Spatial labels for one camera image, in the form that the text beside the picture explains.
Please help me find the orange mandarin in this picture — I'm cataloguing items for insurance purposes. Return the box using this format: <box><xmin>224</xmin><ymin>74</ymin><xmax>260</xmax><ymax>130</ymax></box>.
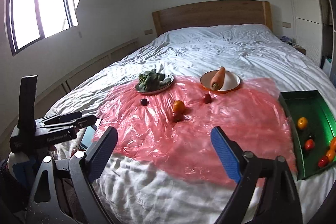
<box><xmin>173</xmin><ymin>100</ymin><xmax>186</xmax><ymax>114</ymax></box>

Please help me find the left hand blue white glove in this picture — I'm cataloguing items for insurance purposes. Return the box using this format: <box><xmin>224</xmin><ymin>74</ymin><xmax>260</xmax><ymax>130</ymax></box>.
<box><xmin>7</xmin><ymin>152</ymin><xmax>36</xmax><ymax>189</ymax></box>

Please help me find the smartphone on bed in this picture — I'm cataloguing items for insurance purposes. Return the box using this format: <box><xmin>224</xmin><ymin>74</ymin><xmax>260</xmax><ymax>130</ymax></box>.
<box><xmin>79</xmin><ymin>125</ymin><xmax>97</xmax><ymax>150</ymax></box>

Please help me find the red fruit near bowl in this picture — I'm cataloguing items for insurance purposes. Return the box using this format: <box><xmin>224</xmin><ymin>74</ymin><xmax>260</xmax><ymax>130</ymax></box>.
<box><xmin>203</xmin><ymin>93</ymin><xmax>213</xmax><ymax>104</ymax></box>

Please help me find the pink plastic sheet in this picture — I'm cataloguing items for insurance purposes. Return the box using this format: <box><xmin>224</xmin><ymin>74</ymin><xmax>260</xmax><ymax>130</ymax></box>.
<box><xmin>94</xmin><ymin>76</ymin><xmax>297</xmax><ymax>188</ymax></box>

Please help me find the green leafy vegetable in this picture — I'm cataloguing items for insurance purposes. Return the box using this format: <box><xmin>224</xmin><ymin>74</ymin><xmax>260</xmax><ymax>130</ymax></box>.
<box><xmin>138</xmin><ymin>69</ymin><xmax>167</xmax><ymax>92</ymax></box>

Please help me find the grey plate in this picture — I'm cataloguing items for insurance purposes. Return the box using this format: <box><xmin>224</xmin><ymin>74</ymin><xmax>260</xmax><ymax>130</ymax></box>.
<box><xmin>134</xmin><ymin>75</ymin><xmax>175</xmax><ymax>96</ymax></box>

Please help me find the red tomato in tray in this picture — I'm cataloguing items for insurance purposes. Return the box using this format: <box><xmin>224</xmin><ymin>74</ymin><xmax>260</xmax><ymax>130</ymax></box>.
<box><xmin>304</xmin><ymin>139</ymin><xmax>315</xmax><ymax>151</ymax></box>

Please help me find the yellow orange in tray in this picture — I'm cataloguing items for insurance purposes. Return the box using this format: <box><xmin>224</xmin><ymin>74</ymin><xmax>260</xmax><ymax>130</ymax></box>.
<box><xmin>297</xmin><ymin>117</ymin><xmax>308</xmax><ymax>130</ymax></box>

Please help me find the orange carrot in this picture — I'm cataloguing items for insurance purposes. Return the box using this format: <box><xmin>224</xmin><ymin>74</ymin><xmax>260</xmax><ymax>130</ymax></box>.
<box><xmin>210</xmin><ymin>67</ymin><xmax>226</xmax><ymax>90</ymax></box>

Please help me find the orange white bowl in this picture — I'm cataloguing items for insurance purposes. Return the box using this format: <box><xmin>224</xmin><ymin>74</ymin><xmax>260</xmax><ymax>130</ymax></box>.
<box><xmin>200</xmin><ymin>71</ymin><xmax>241</xmax><ymax>93</ymax></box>

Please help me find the dark plum in tray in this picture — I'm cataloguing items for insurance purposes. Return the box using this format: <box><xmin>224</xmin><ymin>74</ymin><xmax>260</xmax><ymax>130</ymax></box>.
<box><xmin>307</xmin><ymin>134</ymin><xmax>315</xmax><ymax>140</ymax></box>

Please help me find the green tray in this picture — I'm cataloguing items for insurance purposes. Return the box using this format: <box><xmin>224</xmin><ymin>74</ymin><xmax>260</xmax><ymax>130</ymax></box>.
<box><xmin>278</xmin><ymin>90</ymin><xmax>335</xmax><ymax>180</ymax></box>

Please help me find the red fruit tray bottom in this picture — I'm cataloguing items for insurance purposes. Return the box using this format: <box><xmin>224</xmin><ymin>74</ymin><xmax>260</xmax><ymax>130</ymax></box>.
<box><xmin>318</xmin><ymin>155</ymin><xmax>329</xmax><ymax>169</ymax></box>

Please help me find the orange fruit tray bottom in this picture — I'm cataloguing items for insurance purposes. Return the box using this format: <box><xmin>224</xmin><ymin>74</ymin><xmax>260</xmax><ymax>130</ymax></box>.
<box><xmin>326</xmin><ymin>149</ymin><xmax>335</xmax><ymax>162</ymax></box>

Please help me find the window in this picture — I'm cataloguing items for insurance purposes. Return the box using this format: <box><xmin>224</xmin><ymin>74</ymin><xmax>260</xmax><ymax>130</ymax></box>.
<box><xmin>5</xmin><ymin>0</ymin><xmax>78</xmax><ymax>56</ymax></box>

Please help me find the wooden nightstand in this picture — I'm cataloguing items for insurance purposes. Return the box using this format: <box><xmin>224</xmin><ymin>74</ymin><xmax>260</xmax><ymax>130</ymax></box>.
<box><xmin>280</xmin><ymin>36</ymin><xmax>306</xmax><ymax>55</ymax></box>

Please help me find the wooden headboard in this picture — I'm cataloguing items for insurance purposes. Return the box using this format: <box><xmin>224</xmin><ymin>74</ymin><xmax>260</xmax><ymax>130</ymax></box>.
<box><xmin>151</xmin><ymin>0</ymin><xmax>273</xmax><ymax>36</ymax></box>

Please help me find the white wardrobe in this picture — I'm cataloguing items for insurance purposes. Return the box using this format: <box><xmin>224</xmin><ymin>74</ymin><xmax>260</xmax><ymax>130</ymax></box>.
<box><xmin>291</xmin><ymin>0</ymin><xmax>333</xmax><ymax>67</ymax></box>

